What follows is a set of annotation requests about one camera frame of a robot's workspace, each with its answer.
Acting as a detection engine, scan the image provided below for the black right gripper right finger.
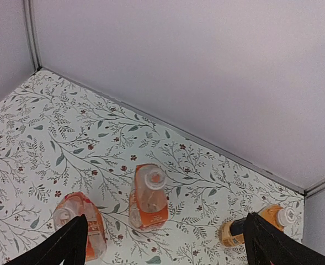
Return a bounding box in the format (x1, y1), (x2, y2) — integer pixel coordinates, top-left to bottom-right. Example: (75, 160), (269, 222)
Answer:
(243, 213), (325, 265)

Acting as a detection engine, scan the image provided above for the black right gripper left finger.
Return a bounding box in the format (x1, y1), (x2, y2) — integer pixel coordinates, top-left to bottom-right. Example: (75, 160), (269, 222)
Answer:
(9, 214), (88, 265)

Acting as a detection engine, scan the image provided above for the slim orange drink bottle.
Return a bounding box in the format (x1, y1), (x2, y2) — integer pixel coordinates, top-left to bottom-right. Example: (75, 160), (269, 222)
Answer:
(219, 204), (297, 248)

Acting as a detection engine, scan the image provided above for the large orange-label plastic bottle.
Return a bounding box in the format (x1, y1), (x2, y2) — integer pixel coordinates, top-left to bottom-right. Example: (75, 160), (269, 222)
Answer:
(129, 163), (168, 230)

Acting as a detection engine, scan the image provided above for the floral patterned table mat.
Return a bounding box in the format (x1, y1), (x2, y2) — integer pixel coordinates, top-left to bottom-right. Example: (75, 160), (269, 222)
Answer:
(0, 70), (304, 264)

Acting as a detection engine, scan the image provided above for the left aluminium frame post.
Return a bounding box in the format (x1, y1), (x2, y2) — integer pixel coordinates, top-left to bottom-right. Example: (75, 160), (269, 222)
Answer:
(22, 0), (42, 72)

